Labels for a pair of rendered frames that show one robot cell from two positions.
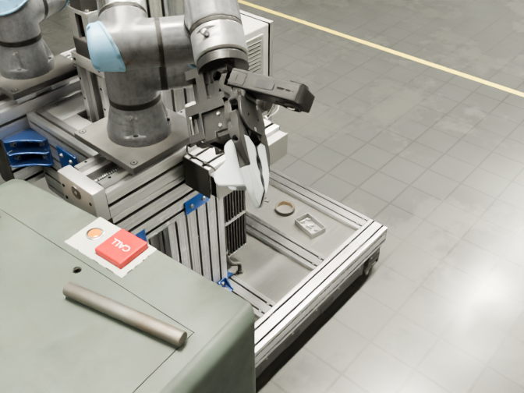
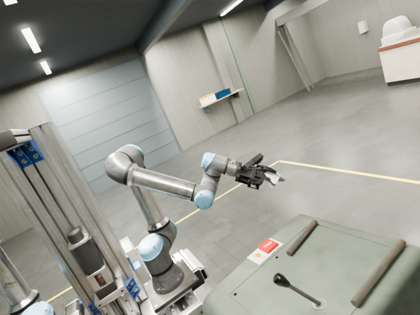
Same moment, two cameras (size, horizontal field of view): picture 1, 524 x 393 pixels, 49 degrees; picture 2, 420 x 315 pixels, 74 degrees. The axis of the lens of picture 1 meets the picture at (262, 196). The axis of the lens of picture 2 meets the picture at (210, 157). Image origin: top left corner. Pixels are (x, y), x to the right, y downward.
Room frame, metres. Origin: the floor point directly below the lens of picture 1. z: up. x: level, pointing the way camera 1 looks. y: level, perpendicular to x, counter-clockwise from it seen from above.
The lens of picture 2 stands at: (0.27, 1.11, 1.95)
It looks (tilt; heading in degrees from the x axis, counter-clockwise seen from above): 15 degrees down; 298
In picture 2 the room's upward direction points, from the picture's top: 23 degrees counter-clockwise
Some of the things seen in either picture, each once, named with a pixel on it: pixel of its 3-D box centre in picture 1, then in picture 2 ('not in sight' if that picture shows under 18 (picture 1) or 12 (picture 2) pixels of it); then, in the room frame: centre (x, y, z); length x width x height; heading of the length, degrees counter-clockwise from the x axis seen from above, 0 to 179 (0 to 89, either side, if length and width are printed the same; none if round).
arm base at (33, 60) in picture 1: (23, 50); not in sight; (1.48, 0.66, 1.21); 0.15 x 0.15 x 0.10
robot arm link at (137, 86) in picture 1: (132, 65); (154, 252); (1.16, 0.28, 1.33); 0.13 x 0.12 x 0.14; 103
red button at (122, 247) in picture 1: (122, 249); (268, 246); (0.65, 0.22, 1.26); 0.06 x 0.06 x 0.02; 54
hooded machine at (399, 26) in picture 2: not in sight; (399, 41); (-1.70, -9.52, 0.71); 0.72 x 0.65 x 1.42; 139
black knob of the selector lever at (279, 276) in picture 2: not in sight; (280, 280); (0.52, 0.53, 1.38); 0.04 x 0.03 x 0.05; 54
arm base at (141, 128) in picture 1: (137, 111); (165, 273); (1.15, 0.29, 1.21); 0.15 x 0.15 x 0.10
